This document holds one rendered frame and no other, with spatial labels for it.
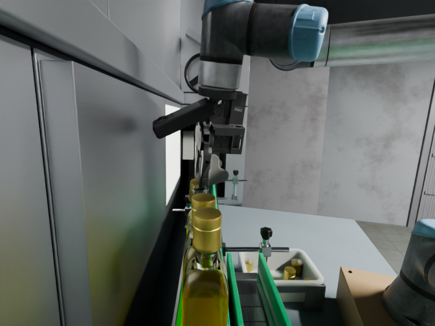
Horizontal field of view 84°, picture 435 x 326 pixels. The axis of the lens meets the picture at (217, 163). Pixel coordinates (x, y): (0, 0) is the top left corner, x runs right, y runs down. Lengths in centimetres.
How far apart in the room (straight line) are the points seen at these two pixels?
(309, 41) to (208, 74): 16
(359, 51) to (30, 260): 55
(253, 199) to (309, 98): 132
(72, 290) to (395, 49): 59
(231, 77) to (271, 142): 251
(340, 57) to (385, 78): 300
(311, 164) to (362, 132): 82
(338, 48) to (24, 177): 50
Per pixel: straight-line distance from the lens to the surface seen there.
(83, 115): 27
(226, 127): 44
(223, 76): 42
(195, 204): 33
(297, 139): 293
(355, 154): 346
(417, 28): 57
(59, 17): 27
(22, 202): 26
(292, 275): 85
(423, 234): 66
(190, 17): 147
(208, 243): 29
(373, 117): 348
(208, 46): 43
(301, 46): 41
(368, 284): 82
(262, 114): 295
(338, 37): 54
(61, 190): 28
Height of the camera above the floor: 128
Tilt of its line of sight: 11 degrees down
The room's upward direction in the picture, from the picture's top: 2 degrees clockwise
